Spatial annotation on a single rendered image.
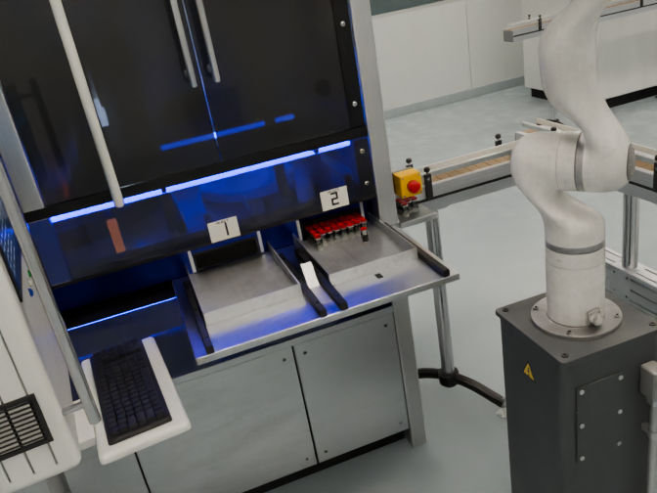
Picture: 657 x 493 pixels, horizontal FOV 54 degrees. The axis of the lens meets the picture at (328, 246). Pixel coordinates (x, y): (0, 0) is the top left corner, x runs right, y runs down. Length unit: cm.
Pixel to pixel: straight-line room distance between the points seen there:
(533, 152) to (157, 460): 148
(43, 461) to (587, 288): 117
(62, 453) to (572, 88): 122
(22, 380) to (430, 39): 626
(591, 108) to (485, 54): 626
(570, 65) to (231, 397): 141
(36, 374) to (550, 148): 109
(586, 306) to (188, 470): 136
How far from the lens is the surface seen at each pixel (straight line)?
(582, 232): 140
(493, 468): 242
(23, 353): 137
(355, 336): 215
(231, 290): 183
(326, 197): 193
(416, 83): 716
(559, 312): 149
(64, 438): 147
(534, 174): 136
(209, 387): 209
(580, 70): 127
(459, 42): 736
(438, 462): 245
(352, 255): 188
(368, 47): 190
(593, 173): 133
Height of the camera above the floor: 168
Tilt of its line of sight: 24 degrees down
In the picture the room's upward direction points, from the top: 10 degrees counter-clockwise
